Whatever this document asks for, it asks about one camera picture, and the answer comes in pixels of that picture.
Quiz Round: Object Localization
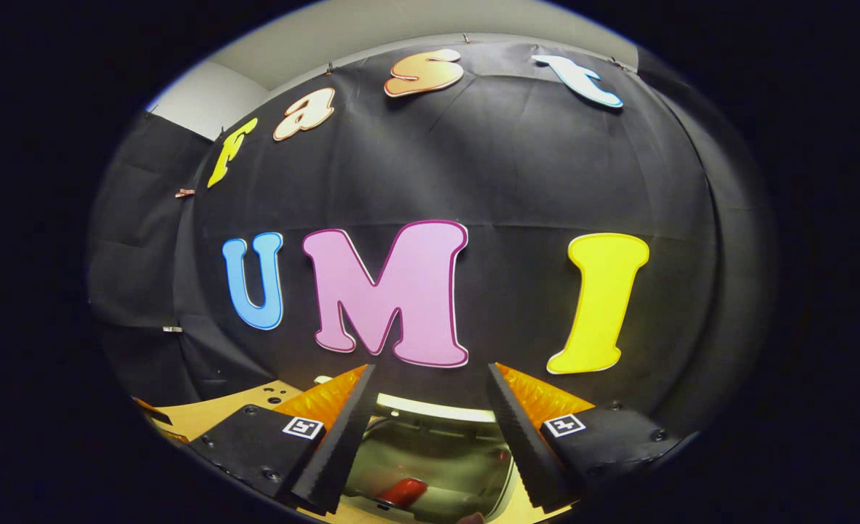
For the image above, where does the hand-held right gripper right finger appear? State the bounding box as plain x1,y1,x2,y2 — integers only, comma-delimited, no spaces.
487,362,671,512

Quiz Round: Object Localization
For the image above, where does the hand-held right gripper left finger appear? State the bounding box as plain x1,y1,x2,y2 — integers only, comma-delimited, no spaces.
189,363,378,515

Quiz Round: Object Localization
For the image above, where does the red pop can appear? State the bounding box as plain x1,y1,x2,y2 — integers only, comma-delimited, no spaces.
376,477,429,509

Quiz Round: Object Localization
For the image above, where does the pale green garbage bin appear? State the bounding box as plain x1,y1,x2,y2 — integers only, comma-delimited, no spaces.
342,392,516,524

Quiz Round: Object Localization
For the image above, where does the wooden desktop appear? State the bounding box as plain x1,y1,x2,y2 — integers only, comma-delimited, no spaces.
135,378,577,524

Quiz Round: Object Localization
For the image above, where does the black backdrop cloth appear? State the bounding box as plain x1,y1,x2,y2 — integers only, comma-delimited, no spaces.
87,40,777,446

